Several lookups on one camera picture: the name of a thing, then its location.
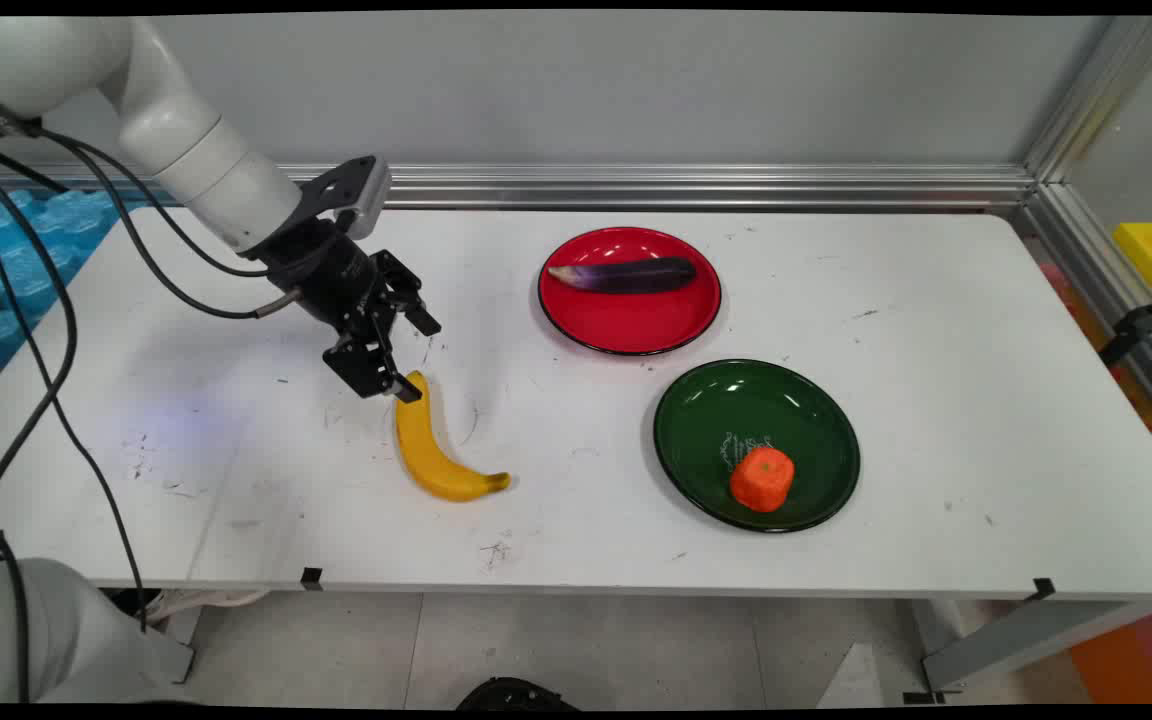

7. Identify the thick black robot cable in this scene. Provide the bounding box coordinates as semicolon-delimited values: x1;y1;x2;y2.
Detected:
0;118;299;633

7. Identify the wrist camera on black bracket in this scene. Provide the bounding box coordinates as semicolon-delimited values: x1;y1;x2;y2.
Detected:
296;154;393;243

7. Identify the purple eggplant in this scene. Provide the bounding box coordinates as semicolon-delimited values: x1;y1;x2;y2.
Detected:
547;256;698;295

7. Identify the black round object on floor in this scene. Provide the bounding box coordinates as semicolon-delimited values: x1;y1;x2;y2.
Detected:
454;676;582;712

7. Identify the aluminium corner frame post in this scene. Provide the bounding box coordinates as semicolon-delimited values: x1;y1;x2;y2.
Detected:
1024;15;1152;183

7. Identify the grey table leg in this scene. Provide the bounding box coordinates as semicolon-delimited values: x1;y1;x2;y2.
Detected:
904;598;1152;703

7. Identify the aluminium side frame rail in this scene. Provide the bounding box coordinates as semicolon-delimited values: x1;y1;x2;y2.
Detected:
1010;183;1152;446

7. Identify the red pink object behind rail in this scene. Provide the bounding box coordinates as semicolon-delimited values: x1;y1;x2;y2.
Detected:
1039;261;1152;463

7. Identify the orange carrot chunk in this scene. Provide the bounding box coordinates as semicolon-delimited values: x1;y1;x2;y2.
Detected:
729;446;796;514

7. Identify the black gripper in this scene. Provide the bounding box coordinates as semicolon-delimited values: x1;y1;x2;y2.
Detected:
264;216;443;404

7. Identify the green round plate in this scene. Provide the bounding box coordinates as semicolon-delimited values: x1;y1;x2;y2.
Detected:
652;358;862;534

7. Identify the horizontal aluminium frame rail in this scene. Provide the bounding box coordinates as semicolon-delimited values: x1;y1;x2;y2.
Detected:
0;162;1039;212

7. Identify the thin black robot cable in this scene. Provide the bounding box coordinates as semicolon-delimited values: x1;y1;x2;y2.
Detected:
0;125;272;279

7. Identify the red round plate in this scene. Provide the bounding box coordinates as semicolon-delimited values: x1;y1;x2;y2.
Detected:
537;226;723;357

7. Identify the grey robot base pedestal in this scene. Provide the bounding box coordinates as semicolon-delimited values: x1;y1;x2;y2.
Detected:
0;556;199;704

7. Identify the orange box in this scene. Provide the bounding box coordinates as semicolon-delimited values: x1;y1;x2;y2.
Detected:
1069;602;1152;705

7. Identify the blue foam mat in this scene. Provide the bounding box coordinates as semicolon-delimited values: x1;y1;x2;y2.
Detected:
0;188;177;409

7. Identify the yellow banana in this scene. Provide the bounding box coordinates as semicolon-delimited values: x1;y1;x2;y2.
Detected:
394;371;513;503

